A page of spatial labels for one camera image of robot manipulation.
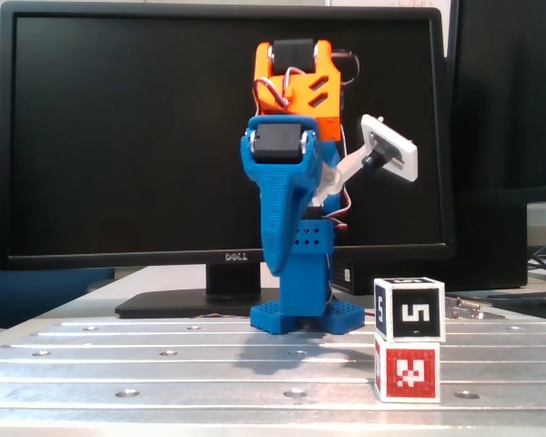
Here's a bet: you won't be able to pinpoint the black Dell monitor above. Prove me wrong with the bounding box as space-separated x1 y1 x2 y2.
0 0 456 320

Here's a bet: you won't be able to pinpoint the black marker cube white edges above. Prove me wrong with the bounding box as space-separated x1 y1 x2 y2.
373 276 447 343

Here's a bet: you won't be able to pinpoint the small green circuit board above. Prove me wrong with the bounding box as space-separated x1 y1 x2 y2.
444 294 506 320

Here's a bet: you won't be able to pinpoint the blue gripper black motor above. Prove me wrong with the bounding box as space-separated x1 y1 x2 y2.
239 116 324 278

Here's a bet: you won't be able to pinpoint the small black camera module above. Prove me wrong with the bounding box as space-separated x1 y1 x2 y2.
362 131 404 172

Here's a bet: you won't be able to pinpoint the red white black servo cable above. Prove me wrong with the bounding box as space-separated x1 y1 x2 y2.
253 66 301 110
331 48 361 86
336 126 354 231

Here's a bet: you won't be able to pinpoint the red marker cube white edges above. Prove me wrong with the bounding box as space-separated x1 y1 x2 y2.
373 336 441 404

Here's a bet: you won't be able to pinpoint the black monitor without logo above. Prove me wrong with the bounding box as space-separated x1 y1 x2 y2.
446 0 546 204

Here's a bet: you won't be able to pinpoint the white camera on arm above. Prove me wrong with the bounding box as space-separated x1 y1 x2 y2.
311 113 420 208

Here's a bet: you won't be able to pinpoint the slotted aluminium base plate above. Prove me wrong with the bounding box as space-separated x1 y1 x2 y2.
0 318 546 427

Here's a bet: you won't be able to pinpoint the black power cable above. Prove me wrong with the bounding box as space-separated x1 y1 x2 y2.
485 293 546 309

